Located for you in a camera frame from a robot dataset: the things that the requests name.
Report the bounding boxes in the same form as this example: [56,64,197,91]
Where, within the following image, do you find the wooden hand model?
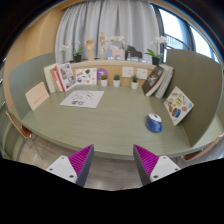
[83,37,96,62]

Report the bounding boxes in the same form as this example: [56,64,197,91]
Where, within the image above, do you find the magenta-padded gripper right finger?
[133,143,182,187]

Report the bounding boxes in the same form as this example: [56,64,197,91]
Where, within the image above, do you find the orange-covered book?
[49,66,65,93]

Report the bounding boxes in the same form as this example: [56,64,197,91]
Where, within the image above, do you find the grey curtain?
[54,0,160,64]

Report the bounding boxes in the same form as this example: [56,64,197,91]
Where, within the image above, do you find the black horse figurine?
[126,45,143,61]

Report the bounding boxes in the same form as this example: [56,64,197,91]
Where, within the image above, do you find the beige leaning card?
[24,81,50,111]

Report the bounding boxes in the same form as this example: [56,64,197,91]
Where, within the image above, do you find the white orchid in black pot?
[59,40,84,63]
[144,35,169,66]
[110,35,131,60]

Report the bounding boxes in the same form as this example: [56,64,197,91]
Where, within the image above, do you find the white card with colourful stickers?
[163,85,195,127]

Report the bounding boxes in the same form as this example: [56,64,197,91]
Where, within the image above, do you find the window with dark frame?
[154,4,221,64]

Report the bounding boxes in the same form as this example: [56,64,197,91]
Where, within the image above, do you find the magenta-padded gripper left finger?
[45,143,95,188]

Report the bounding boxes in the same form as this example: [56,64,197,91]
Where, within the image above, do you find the small succulent in white pot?
[130,75,139,90]
[100,74,109,88]
[112,74,121,88]

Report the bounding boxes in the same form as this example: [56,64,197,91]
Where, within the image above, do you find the white thick book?
[154,63,175,99]

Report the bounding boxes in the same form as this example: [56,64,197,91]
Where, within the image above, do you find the wooden mannequin figure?
[98,31,109,58]

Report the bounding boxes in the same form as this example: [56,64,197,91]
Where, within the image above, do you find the dark-covered book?
[141,65,166,97]

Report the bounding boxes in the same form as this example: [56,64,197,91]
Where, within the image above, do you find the wooden chair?
[4,110,44,159]
[176,133,224,164]

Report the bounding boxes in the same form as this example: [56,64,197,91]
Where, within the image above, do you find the pink horse figurine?
[109,44,126,61]

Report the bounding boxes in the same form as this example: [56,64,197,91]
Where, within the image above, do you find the white wall socket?
[135,68,149,80]
[121,66,135,78]

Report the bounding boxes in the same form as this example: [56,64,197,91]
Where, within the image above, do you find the white sheet with pictures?
[75,67,98,86]

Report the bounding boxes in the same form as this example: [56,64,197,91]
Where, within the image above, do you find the wooden desk shelf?
[68,59,158,88]

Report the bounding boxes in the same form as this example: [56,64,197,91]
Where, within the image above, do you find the blue and white computer mouse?
[145,112,163,134]

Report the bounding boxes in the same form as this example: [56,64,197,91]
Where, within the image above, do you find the photo-covered magazine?
[54,62,78,93]

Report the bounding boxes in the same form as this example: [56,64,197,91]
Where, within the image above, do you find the grey-green desk divider panel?
[165,49,224,148]
[8,52,57,121]

